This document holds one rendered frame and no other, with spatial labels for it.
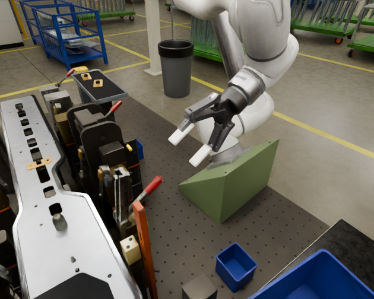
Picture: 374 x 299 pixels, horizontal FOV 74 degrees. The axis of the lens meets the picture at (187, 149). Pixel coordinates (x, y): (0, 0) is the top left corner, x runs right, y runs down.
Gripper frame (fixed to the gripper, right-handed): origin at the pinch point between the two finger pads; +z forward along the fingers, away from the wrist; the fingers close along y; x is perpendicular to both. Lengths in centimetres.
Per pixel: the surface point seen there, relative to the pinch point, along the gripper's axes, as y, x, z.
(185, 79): -167, -240, -92
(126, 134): -8.3, -34.8, 9.5
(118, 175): 9.9, -1.4, 16.1
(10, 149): 6, -64, 46
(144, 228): 4.9, 11.2, 19.7
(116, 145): -0.8, -24.4, 14.0
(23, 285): 7, -1, 50
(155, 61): -181, -355, -101
